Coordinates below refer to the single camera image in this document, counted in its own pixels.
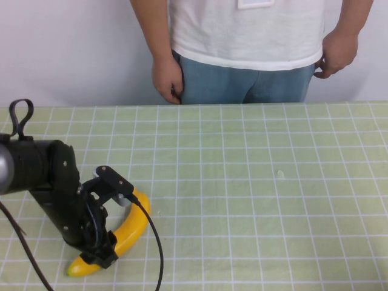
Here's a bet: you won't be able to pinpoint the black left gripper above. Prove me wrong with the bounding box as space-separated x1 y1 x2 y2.
28 181 119 270

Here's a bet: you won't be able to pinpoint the yellow banana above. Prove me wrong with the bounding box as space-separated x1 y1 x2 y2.
66 188 152 278

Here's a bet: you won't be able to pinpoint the person's left forearm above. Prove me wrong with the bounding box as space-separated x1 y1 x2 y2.
324 0 375 38

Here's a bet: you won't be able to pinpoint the person's right forearm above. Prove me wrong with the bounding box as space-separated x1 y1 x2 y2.
129 0 171 63

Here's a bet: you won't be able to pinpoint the person's right hand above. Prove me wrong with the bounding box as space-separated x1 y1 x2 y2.
151 55 185 105

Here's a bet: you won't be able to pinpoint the person's left hand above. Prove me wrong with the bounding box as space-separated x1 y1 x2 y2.
313 30 360 79

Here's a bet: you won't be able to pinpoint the green checked tablecloth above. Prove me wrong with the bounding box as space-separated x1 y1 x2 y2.
0 101 388 291

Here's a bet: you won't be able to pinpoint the blue jeans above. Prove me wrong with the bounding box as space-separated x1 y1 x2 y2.
172 49 316 105

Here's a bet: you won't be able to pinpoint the white t-shirt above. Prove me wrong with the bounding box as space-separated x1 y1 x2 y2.
167 0 343 72

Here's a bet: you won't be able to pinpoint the black camera cable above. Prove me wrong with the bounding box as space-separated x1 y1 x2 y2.
129 193 165 291

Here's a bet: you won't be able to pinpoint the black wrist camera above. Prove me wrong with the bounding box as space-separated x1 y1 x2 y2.
92 165 135 207

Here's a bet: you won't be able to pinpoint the dark brown cable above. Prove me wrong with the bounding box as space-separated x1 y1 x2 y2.
0 201 55 291

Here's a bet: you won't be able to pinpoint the black looped cable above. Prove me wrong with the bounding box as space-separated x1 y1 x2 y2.
8 98 35 142

